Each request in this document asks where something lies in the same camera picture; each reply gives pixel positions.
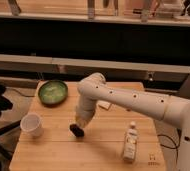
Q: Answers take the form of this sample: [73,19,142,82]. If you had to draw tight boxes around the white paper cup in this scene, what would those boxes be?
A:
[20,113,43,137]

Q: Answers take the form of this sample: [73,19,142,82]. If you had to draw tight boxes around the white squeeze bottle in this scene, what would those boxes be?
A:
[122,121,138,163]

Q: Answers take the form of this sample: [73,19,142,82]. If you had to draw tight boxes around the green bowl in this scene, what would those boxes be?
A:
[38,80,68,106]

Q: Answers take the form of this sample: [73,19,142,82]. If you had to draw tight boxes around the white sponge block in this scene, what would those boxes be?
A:
[98,101,112,110]

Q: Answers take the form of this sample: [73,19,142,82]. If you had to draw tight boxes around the black cable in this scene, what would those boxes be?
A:
[157,133,182,171]

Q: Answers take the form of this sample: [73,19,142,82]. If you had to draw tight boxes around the black eraser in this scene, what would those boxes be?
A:
[70,124,84,137]

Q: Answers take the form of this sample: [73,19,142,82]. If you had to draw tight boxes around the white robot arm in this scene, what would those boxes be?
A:
[76,73,190,171]

